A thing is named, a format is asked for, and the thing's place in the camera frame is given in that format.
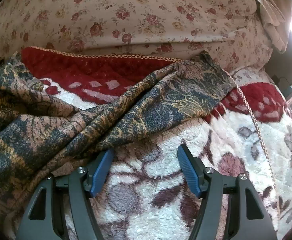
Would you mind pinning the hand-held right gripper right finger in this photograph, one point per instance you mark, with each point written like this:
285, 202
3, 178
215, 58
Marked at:
189, 173

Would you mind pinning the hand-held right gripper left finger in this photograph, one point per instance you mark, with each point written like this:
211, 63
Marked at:
100, 173

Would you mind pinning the dark floral patterned pants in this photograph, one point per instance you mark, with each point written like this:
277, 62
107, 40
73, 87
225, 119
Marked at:
61, 130

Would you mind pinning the red and white fleece blanket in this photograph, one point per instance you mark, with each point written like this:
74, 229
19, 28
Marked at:
161, 205

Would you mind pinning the rose print duvet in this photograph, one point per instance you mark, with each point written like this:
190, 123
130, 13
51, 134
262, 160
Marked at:
136, 17

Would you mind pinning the beige cloth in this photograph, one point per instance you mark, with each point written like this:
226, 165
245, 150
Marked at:
273, 22

